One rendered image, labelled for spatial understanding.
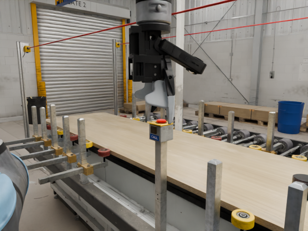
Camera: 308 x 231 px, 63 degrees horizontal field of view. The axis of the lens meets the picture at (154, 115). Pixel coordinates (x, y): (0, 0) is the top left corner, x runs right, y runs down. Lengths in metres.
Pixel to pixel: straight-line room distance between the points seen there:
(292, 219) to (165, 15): 0.58
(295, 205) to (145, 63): 0.51
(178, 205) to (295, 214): 0.71
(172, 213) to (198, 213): 0.19
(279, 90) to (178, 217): 7.16
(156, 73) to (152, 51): 0.05
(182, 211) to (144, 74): 0.94
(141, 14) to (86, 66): 8.46
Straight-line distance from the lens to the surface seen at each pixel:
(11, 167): 0.54
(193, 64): 0.56
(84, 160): 1.68
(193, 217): 1.31
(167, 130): 0.98
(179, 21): 2.24
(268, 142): 1.95
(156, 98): 0.50
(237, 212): 1.04
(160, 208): 1.10
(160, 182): 1.05
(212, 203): 0.89
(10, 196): 0.42
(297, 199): 0.74
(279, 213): 1.10
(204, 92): 9.47
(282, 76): 8.23
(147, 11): 0.53
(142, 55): 0.52
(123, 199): 1.68
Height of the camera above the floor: 1.42
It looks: 10 degrees down
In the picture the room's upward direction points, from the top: straight up
